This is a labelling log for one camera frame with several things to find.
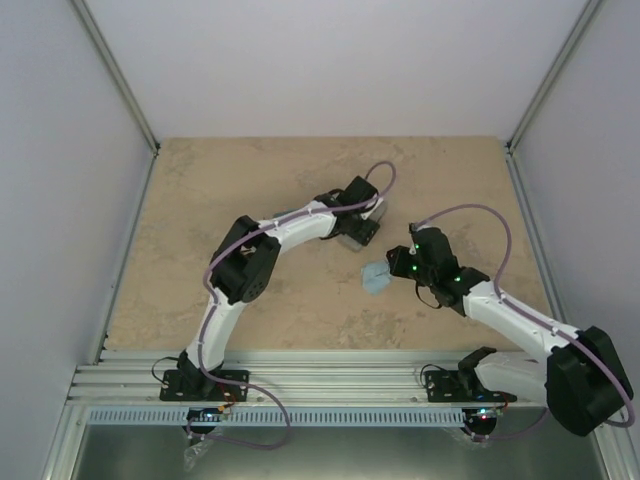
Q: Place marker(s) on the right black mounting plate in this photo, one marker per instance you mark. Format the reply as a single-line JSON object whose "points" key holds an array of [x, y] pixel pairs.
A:
{"points": [[454, 386]]}

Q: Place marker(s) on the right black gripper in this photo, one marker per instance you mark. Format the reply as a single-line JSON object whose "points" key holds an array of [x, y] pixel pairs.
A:
{"points": [[398, 264]]}

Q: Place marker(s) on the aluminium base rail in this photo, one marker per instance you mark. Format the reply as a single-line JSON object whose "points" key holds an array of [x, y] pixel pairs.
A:
{"points": [[324, 378]]}

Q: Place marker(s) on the blue glasses case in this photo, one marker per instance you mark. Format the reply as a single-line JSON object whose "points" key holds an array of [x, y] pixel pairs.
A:
{"points": [[277, 216]]}

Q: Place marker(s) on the circuit board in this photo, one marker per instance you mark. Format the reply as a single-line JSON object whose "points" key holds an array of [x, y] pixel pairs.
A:
{"points": [[209, 415], [482, 414]]}

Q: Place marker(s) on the light blue cleaning cloth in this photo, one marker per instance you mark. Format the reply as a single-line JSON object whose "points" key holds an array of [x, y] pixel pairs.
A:
{"points": [[375, 277]]}

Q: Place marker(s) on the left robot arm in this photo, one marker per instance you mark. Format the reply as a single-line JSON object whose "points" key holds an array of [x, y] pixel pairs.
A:
{"points": [[240, 270]]}

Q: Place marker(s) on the right circuit board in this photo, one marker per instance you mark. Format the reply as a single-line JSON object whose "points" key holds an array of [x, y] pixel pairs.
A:
{"points": [[482, 414]]}

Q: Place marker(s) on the slotted cable duct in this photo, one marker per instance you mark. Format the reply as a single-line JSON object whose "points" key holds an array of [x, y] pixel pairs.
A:
{"points": [[267, 416]]}

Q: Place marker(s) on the left aluminium frame post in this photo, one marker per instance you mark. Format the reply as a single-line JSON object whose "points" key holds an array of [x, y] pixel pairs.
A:
{"points": [[106, 56]]}

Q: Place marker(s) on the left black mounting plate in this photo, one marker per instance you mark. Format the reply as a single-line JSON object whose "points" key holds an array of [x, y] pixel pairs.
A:
{"points": [[178, 386]]}

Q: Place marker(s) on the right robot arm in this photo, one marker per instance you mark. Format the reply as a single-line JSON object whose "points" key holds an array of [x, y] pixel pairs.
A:
{"points": [[576, 374]]}

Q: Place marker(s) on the aluminium frame post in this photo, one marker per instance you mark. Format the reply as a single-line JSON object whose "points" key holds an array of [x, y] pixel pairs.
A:
{"points": [[569, 47], [106, 56]]}

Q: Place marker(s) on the black mounting plate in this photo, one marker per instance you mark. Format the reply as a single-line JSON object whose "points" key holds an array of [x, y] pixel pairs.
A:
{"points": [[454, 386], [178, 386]]}

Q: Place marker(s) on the grey glasses case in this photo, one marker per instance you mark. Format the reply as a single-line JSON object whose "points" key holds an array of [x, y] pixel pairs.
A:
{"points": [[377, 211]]}

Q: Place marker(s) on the right aluminium frame post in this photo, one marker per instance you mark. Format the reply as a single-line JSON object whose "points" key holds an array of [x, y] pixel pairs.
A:
{"points": [[569, 47]]}

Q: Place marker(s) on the left circuit board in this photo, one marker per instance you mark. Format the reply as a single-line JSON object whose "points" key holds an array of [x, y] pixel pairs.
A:
{"points": [[209, 415]]}

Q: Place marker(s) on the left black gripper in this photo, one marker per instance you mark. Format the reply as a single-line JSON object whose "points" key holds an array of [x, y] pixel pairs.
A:
{"points": [[364, 234]]}

